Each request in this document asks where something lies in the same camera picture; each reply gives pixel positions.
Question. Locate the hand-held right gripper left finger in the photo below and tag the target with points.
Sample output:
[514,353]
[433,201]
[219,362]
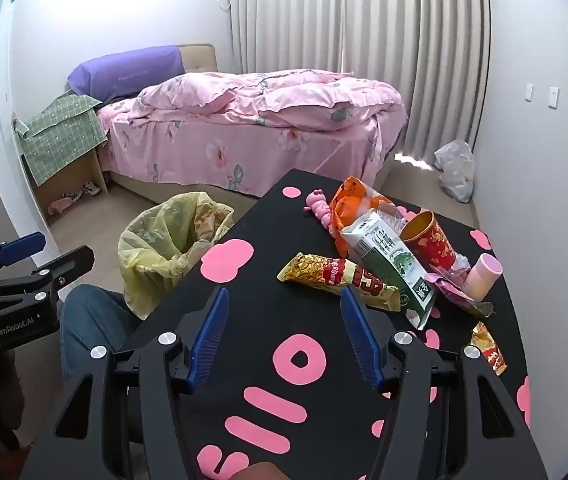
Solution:
[211,332]

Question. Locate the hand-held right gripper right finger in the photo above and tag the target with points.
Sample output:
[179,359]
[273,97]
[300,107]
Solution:
[361,340]

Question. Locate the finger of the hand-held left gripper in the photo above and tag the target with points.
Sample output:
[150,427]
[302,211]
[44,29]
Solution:
[24,246]
[71,264]

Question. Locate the gold red snack wrapper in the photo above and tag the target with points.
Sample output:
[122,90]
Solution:
[334,275]

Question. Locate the white green milk carton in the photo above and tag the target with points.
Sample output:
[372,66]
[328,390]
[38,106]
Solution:
[388,260]

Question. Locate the trash bin with yellow bag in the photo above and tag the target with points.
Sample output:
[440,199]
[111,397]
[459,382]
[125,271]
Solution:
[156,245]

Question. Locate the red paper cup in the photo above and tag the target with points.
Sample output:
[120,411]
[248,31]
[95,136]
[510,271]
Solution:
[436,247]

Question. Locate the person's leg in jeans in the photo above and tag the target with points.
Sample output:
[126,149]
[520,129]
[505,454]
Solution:
[89,315]

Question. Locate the pink slipper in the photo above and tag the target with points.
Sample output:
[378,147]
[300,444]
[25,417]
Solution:
[62,204]

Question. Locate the wooden nightstand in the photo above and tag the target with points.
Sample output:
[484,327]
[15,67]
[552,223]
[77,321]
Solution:
[64,180]

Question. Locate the white shoe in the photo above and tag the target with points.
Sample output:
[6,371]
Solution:
[90,188]

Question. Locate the pink crumpled wrapper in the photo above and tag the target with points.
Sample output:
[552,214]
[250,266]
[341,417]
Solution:
[451,291]

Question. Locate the green checked cloth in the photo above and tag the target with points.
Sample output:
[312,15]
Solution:
[56,130]

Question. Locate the small red gold wrapper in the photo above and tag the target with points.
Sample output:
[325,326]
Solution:
[488,347]

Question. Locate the pink caterpillar toy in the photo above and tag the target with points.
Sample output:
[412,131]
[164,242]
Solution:
[321,207]

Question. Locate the pink plastic cup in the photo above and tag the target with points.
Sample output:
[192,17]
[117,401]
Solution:
[483,272]

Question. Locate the orange plastic bag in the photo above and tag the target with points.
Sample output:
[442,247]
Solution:
[351,200]

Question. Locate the pink floral bed sheet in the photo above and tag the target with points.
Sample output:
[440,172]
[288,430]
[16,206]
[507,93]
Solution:
[204,150]

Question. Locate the white plastic bag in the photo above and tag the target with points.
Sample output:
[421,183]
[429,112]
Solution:
[456,170]

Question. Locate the purple pillow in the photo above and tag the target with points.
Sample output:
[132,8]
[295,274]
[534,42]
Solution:
[124,72]

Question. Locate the pink floral duvet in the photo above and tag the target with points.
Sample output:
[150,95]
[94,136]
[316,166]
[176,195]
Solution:
[274,95]

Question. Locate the white wall socket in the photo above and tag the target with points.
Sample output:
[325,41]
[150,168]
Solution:
[529,92]
[554,97]

